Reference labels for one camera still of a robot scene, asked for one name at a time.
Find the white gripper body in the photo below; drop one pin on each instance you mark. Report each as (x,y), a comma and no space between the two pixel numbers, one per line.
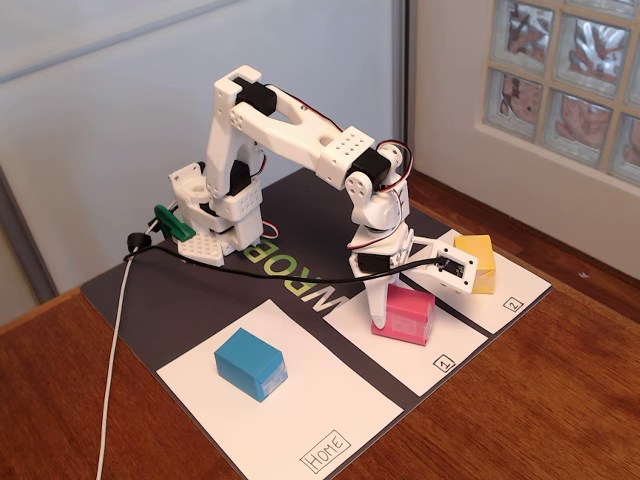
(371,263)

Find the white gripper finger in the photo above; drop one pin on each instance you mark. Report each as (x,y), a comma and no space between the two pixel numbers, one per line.
(378,305)

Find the red box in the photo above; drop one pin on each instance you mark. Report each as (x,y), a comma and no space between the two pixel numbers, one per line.
(407,312)

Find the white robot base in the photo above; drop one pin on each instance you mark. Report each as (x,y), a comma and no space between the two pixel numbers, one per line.
(200,247)

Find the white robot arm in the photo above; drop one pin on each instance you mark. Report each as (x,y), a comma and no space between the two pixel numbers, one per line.
(285,135)

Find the yellow box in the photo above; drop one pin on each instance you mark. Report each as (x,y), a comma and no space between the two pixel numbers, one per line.
(482,250)

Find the blue box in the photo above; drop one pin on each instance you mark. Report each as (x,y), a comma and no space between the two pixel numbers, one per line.
(247,360)

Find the white paper sheet marked 1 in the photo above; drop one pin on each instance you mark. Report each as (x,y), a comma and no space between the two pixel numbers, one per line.
(450,340)

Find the white paper sheet marked 2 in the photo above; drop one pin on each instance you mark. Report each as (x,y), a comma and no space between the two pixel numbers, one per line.
(525,285)

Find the white paper sheet marked HOME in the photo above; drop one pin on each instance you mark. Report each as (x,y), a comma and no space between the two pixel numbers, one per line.
(225,425)

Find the black printed mat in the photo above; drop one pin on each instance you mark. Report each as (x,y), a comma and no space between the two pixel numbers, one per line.
(175,310)

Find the green clamp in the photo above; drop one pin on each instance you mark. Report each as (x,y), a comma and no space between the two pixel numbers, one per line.
(172,225)

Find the white sliding door panel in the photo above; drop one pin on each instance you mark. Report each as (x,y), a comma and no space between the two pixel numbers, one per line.
(150,125)

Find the glass block window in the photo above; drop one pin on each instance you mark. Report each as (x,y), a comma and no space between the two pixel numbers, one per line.
(575,50)

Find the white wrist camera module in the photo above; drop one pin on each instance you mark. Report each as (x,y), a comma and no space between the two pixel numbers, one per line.
(457,270)

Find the grey metal frame post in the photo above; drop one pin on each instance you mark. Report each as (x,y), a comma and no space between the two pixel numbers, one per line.
(25,240)
(401,75)

